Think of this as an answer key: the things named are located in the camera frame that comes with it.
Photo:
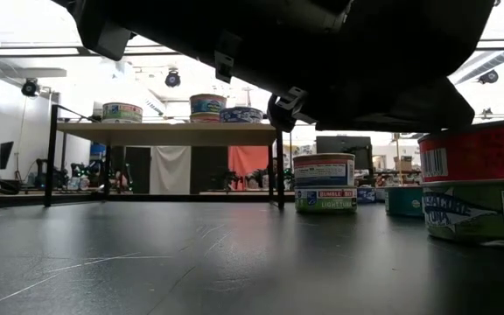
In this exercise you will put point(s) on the blue rimmed seafood can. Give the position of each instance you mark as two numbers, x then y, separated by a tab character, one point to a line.
366	195

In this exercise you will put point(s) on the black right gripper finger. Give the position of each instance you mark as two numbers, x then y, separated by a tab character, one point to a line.
409	114

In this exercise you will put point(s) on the orange curtain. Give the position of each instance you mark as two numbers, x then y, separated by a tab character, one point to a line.
247	157

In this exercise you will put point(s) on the dark blue seafood can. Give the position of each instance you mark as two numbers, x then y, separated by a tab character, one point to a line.
243	116

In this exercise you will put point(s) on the teal labelled seafood can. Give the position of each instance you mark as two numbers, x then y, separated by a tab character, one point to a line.
403	201

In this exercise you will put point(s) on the silver lidded seafood can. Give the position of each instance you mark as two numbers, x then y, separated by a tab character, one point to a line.
475	153

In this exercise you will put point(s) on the brown cardboard box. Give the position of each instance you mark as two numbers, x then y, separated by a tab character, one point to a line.
403	164

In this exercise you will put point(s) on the black ceiling mounted camera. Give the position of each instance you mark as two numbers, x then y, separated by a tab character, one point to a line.
172	79
30	87
489	77

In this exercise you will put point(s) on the white curtain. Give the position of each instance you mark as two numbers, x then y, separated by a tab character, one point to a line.
171	168

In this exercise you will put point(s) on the green albacore tuna can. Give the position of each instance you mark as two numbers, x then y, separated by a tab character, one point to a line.
462	214

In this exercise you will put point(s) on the teal rimmed seafood can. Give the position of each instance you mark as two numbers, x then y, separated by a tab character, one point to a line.
381	195

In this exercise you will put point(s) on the black computer monitor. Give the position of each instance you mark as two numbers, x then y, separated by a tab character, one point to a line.
344	144
2	155

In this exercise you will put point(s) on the pink salmon can blue label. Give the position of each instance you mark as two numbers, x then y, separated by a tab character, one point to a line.
324	171
204	118

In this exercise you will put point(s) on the thin hanging pole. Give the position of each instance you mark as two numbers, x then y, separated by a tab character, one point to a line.
396	144

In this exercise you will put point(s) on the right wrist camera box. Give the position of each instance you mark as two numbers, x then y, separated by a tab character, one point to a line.
107	41

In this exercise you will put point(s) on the wooden shelf black frame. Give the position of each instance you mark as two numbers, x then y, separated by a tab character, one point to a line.
169	134

